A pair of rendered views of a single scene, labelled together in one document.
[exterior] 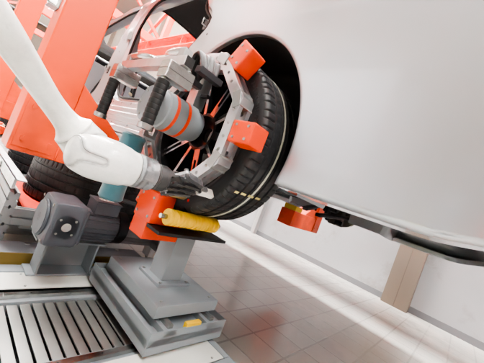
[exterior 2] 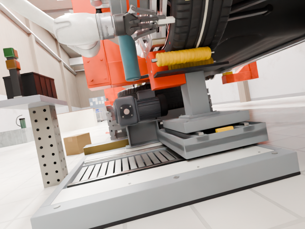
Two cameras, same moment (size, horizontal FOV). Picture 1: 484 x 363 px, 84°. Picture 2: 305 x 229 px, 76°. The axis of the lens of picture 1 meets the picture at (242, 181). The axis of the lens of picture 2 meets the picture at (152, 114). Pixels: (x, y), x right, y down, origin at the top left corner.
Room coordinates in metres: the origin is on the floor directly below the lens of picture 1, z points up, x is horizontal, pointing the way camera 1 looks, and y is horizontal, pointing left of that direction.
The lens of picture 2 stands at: (0.23, -0.30, 0.30)
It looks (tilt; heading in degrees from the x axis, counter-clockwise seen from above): 2 degrees down; 39
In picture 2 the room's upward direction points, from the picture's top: 10 degrees counter-clockwise
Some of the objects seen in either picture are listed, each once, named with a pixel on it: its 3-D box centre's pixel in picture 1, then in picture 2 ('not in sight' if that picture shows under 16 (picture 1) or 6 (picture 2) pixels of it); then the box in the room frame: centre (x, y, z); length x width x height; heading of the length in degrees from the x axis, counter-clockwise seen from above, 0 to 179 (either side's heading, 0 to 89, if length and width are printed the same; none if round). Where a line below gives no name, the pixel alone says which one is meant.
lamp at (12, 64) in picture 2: not in sight; (13, 65); (0.53, 0.65, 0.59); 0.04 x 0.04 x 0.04; 49
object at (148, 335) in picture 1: (155, 298); (201, 133); (1.16, 0.16, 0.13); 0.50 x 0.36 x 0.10; 49
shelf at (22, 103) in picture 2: not in sight; (39, 103); (0.66, 0.80, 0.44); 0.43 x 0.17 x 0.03; 49
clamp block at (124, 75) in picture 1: (125, 75); (103, 5); (0.99, 0.54, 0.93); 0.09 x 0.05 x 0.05; 139
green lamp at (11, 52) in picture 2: not in sight; (11, 53); (0.53, 0.65, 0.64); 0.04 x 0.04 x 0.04; 49
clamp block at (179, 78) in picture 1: (176, 75); not in sight; (0.76, 0.28, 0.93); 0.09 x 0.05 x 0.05; 139
